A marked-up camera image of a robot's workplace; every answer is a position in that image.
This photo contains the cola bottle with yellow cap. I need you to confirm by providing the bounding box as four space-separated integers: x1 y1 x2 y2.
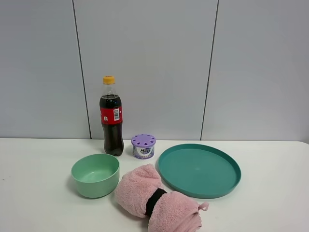
99 76 124 157

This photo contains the purple air freshener jar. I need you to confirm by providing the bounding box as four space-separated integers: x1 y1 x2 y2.
131 133 156 160

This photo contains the teal round plate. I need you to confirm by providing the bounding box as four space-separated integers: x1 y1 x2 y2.
157 144 241 199

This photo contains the light green bowl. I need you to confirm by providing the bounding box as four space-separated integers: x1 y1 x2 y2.
71 154 120 198

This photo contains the black elastic band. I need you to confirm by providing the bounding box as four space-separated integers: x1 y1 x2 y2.
145 188 167 217

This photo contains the pink rolled towel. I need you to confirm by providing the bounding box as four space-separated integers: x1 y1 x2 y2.
114 164 209 232

